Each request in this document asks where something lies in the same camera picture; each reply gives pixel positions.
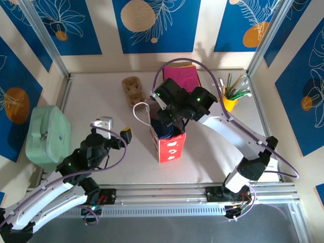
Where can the red white paper gift bag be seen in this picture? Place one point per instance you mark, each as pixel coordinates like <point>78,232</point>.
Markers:
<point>172,149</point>

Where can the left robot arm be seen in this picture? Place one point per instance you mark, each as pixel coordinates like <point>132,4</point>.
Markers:
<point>50,200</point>

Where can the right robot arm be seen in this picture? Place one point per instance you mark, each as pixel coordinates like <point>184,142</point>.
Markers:
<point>235,136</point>

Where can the yellow paper napkins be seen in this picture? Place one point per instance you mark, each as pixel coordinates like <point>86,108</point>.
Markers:
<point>199,82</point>

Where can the pink paper napkin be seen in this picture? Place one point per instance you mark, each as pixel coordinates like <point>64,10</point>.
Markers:
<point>181,76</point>

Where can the wooden stirrer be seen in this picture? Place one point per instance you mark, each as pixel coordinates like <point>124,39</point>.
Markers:
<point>222,87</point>

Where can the yellow stirrer holder cup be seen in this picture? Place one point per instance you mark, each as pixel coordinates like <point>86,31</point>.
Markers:
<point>229,103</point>

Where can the stack of cardboard cup carriers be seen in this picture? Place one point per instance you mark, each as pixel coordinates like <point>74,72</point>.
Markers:
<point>132,91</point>

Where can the long green wrapped straw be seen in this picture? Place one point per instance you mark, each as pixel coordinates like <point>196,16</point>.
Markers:
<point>229,83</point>

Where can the mint green zip pouch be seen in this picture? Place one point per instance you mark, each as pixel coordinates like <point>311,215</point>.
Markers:
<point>45,134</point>

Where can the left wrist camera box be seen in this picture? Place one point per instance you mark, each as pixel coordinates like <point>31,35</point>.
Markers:
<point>105,126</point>

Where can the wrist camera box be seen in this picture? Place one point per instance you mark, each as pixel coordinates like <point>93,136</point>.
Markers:
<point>157,100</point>
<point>105,126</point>

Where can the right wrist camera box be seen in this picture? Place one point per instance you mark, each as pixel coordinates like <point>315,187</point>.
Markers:
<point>157,100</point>

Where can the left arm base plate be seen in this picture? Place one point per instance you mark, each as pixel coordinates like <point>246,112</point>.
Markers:
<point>110,196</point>

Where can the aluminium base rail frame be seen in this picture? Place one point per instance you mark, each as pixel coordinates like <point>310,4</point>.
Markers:
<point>162,195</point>

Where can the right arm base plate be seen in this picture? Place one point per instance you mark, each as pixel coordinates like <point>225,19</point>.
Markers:
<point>212,195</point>

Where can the aluminium frame post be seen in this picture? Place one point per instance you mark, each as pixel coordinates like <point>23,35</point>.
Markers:
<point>43,35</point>
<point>264,48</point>

